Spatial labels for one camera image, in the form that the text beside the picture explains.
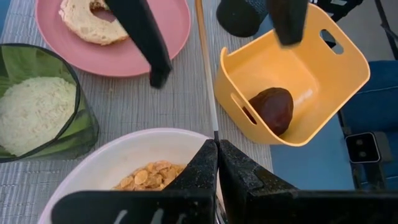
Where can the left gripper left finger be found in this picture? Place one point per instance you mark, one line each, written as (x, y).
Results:
(202, 171)

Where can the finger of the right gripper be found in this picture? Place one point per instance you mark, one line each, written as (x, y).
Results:
(140, 37)
(287, 21)

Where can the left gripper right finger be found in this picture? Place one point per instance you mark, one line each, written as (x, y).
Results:
(239, 177)

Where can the pink plate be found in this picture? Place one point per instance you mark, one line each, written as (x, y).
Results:
(109, 59)

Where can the bagel half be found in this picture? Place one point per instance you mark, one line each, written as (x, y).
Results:
(87, 26)

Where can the wooden chopstick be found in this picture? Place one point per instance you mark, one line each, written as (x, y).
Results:
(206, 68)

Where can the dark brown avocado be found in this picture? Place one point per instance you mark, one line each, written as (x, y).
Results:
(273, 109)

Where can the pale pink bowl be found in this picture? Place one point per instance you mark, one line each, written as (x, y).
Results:
(102, 161)

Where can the corn flakes pile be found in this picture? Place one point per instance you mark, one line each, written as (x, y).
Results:
(149, 179)

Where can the grey woven placemat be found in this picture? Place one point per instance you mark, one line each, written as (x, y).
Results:
(140, 105)

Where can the green cup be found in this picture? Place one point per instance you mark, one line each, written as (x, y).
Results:
(84, 130)

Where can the small black camera module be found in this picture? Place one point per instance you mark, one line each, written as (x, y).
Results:
(362, 147)

